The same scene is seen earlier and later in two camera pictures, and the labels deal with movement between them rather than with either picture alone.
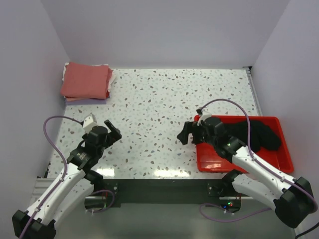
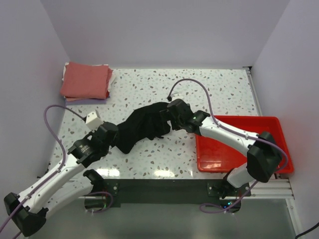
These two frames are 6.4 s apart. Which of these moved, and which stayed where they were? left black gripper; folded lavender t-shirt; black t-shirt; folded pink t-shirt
Moved: black t-shirt
Stayed: left black gripper; folded lavender t-shirt; folded pink t-shirt
